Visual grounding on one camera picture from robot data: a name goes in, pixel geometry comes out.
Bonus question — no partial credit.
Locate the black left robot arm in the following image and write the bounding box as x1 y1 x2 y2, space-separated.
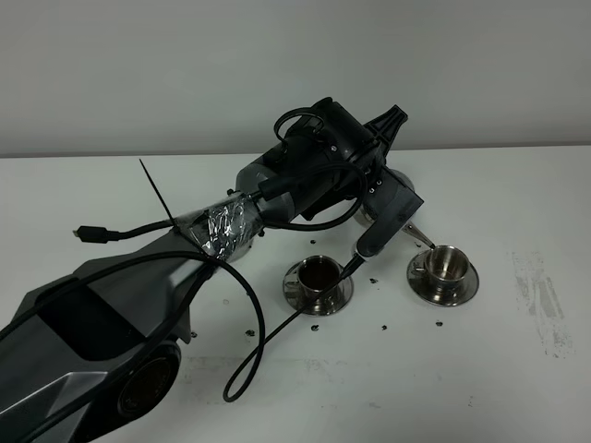
1 98 422 442

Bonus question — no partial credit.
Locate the steel cup saucer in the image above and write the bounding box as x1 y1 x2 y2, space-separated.
284 277 354 317
406 254 479 307

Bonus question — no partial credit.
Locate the steel teapot saucer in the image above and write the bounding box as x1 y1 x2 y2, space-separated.
219 239 254 263

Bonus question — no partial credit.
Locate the right steel cup saucer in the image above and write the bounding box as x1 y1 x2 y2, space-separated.
406 254 479 307

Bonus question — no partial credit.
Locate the stainless steel teacup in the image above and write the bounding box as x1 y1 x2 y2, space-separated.
283 255 342 299
408 245 471 289

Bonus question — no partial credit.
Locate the stainless steel teapot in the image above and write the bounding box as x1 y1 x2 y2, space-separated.
355 168 437 250

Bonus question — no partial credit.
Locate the left steel cup saucer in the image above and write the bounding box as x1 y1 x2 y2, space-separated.
284 277 354 317

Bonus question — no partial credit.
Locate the right stainless steel teacup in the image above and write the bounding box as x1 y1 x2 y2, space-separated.
408 245 471 289

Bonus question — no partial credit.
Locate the black left camera cable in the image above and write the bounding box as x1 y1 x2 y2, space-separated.
0 105 370 402

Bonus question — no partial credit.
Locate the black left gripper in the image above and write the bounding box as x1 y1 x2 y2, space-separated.
276 97 409 221

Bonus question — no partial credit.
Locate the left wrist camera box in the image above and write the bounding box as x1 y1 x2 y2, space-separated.
351 168 425 262

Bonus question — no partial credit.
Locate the black cable tie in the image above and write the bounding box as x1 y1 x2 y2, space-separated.
133 161 216 286

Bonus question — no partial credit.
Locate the left stainless steel teacup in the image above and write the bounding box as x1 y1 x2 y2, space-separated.
283 255 342 299

